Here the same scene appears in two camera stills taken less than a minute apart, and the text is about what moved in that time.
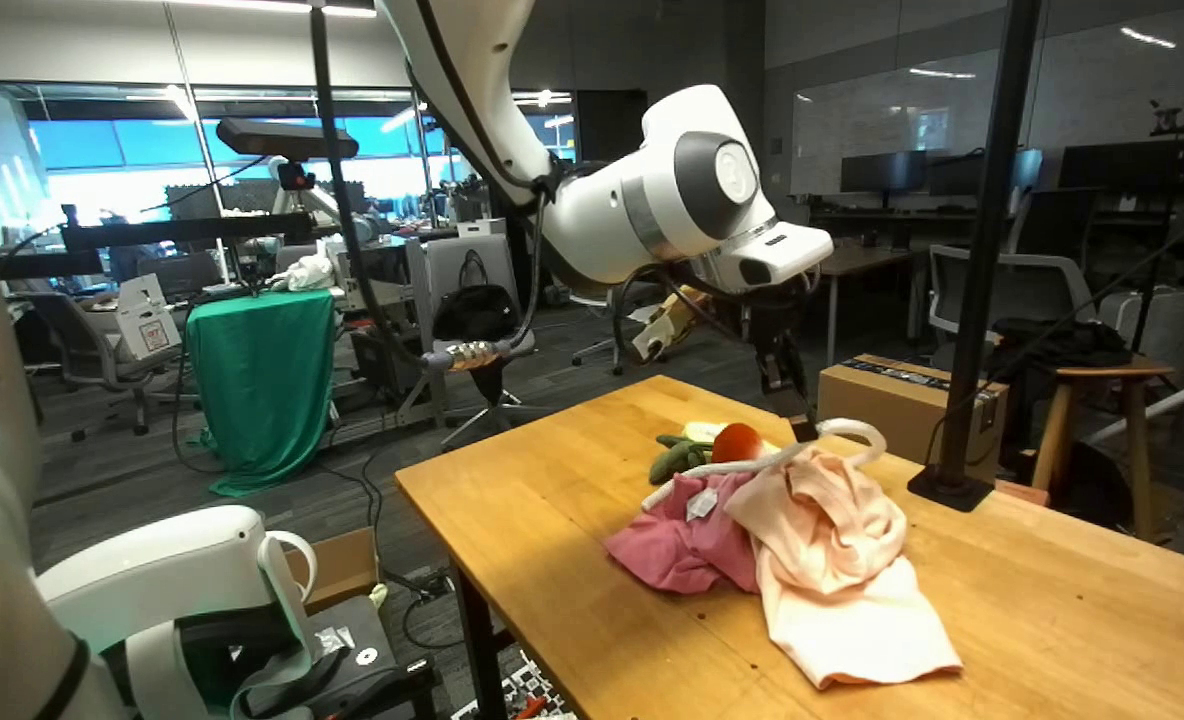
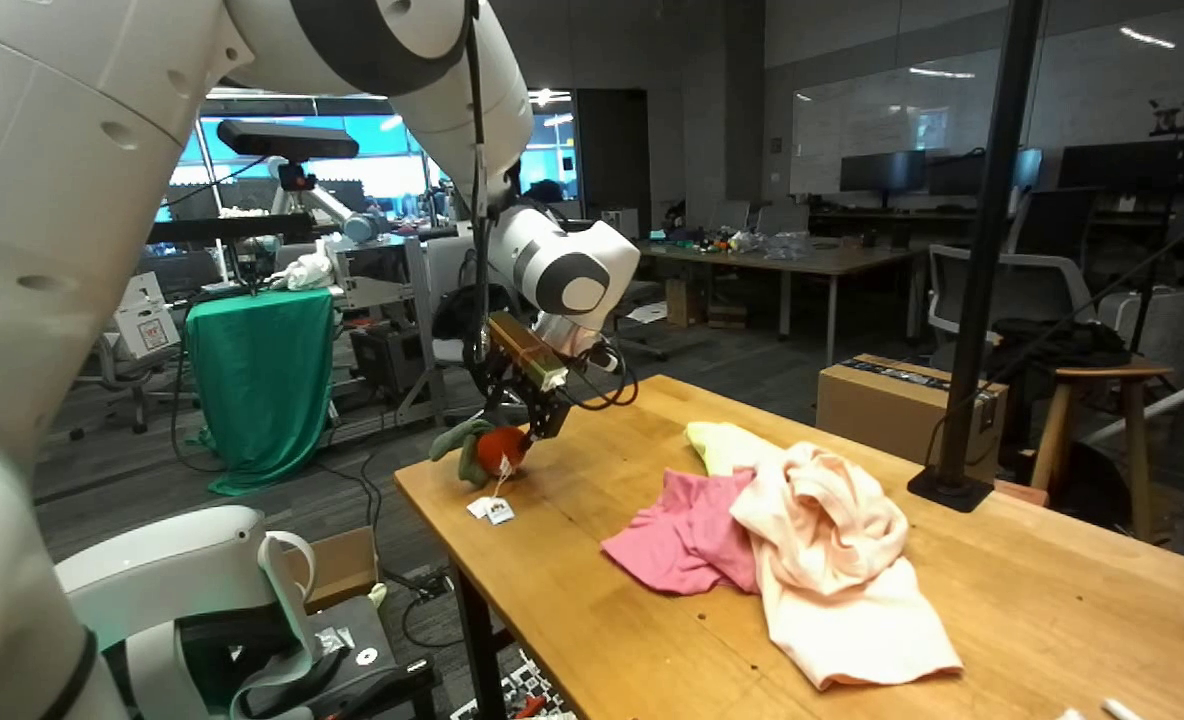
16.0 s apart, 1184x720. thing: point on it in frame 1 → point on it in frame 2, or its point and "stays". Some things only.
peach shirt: x=841 y=596 stays
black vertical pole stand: x=989 y=224 stays
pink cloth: x=688 y=541 stays
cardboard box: x=908 y=405 stays
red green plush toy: x=697 y=444 → x=494 y=454
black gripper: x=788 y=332 → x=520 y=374
